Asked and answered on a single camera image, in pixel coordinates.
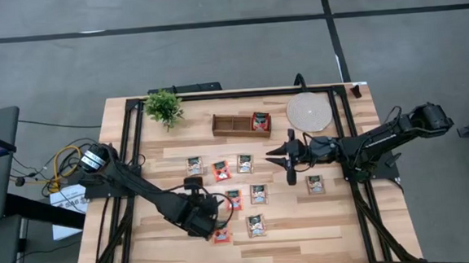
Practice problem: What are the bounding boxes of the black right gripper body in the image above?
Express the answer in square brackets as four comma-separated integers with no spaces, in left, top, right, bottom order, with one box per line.
[283,125,340,186]

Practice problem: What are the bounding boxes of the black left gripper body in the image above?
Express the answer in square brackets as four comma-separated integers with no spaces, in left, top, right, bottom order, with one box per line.
[178,176,221,240]

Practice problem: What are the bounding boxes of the orange peach tea bag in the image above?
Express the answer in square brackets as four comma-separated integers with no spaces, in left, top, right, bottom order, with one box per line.
[211,160,233,182]
[211,223,233,245]
[224,188,245,213]

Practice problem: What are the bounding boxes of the gold vanilla tea bag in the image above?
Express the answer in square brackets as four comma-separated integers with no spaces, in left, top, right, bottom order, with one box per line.
[185,156,204,177]
[249,183,270,206]
[306,174,327,196]
[245,213,268,239]
[235,153,255,175]

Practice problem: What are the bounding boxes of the red strawberry tea bag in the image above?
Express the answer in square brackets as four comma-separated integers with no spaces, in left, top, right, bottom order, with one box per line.
[251,111,272,132]

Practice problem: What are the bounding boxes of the wooden compartment tea box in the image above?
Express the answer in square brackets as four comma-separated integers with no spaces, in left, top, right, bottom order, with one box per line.
[211,111,273,142]

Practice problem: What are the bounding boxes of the long black box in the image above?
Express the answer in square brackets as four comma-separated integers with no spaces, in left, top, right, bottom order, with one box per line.
[147,81,223,96]

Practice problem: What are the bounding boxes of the green plant in white pot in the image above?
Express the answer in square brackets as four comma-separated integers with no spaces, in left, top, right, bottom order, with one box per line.
[142,88,186,134]

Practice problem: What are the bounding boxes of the white paper sheet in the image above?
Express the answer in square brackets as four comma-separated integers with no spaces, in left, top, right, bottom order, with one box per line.
[49,183,90,241]

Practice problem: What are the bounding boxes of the black desk beam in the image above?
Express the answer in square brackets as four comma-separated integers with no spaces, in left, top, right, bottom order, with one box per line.
[3,188,87,235]

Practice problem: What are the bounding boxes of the black aluminium rig frame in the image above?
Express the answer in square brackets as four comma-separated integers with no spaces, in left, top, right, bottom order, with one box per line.
[67,80,421,263]

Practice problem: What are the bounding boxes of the black cable loop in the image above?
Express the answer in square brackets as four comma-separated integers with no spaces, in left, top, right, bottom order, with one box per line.
[293,72,309,89]

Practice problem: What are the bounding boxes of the yellow cable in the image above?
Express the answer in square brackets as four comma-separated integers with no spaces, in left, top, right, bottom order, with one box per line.
[51,144,85,192]

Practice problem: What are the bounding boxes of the black cable bundle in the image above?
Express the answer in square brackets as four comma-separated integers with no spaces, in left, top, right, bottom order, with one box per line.
[8,138,86,199]

